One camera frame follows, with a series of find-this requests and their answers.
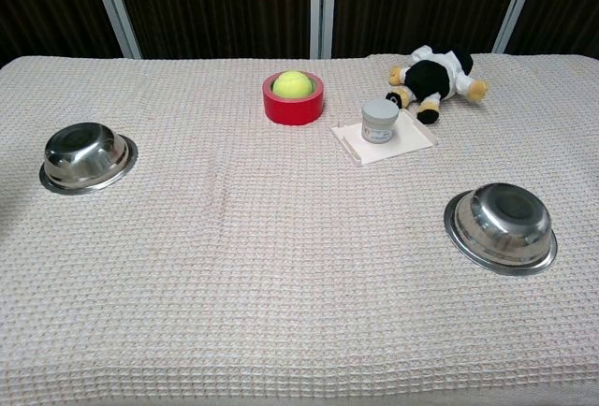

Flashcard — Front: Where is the stainless steel bowl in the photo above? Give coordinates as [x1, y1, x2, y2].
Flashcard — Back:
[443, 182, 559, 277]
[38, 122, 139, 196]

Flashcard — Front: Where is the red tape roll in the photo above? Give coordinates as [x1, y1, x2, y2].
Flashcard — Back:
[261, 70, 326, 127]

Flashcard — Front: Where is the beige waffle-weave table cloth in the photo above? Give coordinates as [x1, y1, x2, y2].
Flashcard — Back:
[0, 52, 599, 406]

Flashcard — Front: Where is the yellow-green tennis ball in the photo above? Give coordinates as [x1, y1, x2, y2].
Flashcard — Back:
[271, 71, 314, 99]

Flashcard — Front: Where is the grey lidded jar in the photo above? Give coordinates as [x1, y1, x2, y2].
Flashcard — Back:
[360, 99, 400, 147]

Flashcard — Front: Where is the white plastic tray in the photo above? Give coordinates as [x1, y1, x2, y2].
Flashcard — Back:
[329, 109, 438, 167]

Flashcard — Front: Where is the black and white plush toy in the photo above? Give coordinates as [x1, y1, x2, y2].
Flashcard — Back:
[386, 44, 489, 126]

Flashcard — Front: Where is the aluminium partition post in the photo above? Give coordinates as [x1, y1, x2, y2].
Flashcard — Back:
[309, 0, 337, 60]
[491, 0, 544, 55]
[85, 0, 143, 60]

